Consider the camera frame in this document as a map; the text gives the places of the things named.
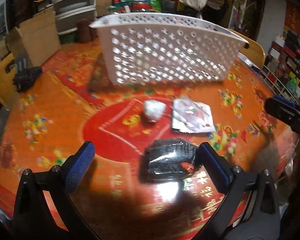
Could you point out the shelf with colourful boxes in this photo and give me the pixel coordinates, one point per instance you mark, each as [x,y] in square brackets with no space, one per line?
[281,69]

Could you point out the red lidded glass jar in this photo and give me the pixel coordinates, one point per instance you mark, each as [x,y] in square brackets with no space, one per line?
[140,6]

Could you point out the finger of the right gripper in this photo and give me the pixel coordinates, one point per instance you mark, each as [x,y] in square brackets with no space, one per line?
[284,110]

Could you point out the small white ball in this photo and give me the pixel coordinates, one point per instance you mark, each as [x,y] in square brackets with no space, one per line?
[153,110]

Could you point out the clear plastic sachet packet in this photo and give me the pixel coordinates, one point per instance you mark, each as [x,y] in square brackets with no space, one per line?
[191,117]

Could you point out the left wooden chair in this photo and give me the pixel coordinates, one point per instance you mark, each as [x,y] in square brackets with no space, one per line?
[8,92]

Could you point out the white perforated plastic basket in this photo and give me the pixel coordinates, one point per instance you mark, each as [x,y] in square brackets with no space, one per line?
[150,47]

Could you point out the right wooden chair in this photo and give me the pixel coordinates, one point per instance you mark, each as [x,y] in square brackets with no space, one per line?
[254,52]

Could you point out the black soft bundle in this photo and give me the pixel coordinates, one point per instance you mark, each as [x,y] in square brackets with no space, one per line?
[172,159]

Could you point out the white stacked drawer tower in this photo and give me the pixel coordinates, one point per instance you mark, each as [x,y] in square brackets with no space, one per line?
[69,12]

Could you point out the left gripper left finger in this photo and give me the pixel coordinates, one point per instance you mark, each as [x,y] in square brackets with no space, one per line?
[43,208]

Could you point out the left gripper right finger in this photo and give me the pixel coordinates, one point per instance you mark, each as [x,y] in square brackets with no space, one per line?
[249,209]

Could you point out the orange red floral tablecloth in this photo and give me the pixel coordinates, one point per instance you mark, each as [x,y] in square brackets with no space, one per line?
[73,102]

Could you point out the wooden chair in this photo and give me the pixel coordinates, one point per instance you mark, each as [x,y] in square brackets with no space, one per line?
[8,92]
[254,52]

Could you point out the cardboard box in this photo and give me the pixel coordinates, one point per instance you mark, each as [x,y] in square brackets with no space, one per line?
[36,38]

